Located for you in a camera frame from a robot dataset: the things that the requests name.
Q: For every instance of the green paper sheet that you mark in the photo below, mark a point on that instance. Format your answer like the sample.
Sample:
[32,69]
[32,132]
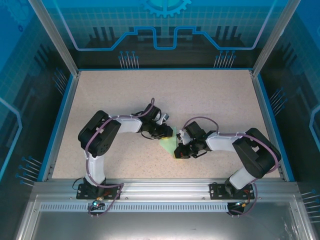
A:
[170,146]

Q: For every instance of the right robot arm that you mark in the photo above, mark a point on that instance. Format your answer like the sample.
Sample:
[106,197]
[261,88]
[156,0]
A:
[252,152]

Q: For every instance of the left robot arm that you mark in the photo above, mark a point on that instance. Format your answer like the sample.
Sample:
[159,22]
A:
[100,135]

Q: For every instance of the metal tray panel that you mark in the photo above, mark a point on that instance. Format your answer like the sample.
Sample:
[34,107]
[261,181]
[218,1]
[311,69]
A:
[162,227]

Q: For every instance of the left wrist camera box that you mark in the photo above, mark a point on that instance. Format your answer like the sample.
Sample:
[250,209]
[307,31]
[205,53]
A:
[165,117]

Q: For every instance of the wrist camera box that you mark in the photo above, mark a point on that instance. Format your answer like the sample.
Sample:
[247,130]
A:
[165,117]
[182,136]

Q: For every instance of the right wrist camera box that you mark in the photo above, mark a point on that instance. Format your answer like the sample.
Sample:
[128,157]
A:
[182,136]

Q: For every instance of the aluminium mounting rail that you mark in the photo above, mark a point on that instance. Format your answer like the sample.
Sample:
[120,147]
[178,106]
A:
[162,190]

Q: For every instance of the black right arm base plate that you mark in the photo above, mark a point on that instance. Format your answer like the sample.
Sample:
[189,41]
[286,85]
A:
[216,191]

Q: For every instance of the aluminium side rail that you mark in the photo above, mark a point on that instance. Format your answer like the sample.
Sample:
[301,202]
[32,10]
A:
[268,125]
[62,125]

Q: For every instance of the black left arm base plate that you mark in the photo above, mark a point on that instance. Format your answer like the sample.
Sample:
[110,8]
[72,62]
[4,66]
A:
[82,193]

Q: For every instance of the aluminium frame post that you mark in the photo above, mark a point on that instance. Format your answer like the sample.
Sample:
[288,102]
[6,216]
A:
[55,32]
[275,32]

